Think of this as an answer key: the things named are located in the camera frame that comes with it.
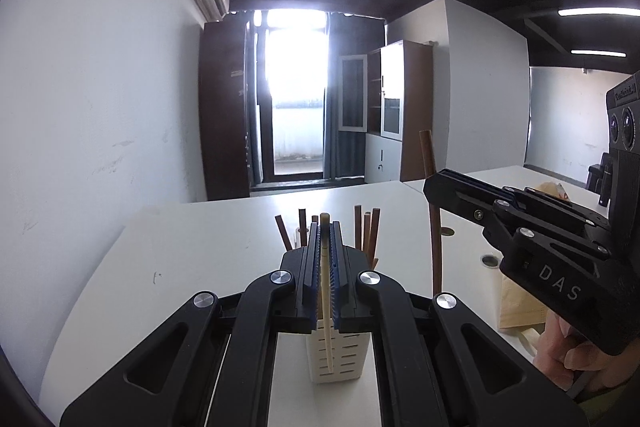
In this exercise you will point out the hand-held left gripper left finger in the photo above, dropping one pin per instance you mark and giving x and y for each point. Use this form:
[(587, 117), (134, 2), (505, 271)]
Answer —
[(312, 277)]

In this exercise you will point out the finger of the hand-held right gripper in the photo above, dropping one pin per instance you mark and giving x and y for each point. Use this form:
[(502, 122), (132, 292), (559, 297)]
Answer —
[(460, 197), (550, 212)]

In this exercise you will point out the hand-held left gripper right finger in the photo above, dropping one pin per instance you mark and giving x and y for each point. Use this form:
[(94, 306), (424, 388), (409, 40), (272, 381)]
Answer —
[(338, 277)]

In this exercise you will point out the cream slotted utensil holder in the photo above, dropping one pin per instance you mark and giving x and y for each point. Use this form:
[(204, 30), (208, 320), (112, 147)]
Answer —
[(345, 357)]

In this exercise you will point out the person's right hand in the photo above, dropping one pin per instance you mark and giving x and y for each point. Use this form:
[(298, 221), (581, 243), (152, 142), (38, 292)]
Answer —
[(560, 357)]

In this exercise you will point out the brown paper bag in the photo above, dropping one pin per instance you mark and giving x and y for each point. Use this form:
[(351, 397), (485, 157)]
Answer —
[(522, 307)]

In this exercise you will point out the low white cabinet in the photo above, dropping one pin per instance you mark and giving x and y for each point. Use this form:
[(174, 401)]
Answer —
[(382, 157)]

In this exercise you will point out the wooden cabinet with white doors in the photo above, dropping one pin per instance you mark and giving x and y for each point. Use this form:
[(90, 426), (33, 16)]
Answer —
[(400, 97)]

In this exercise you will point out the dark curtain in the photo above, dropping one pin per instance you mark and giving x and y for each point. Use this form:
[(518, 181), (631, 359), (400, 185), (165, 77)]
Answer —
[(350, 157)]

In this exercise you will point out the white framed glass cabinet door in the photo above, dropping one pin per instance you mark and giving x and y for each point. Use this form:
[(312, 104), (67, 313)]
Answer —
[(352, 92)]

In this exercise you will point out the long ceiling light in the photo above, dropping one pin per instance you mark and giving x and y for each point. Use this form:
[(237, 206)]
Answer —
[(597, 53), (597, 12)]

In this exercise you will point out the dark wooden wardrobe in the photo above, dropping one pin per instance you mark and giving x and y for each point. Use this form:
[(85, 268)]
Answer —
[(222, 107)]

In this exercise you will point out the balcony glass door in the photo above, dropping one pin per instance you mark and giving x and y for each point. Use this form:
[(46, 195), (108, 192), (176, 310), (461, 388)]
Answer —
[(295, 82)]

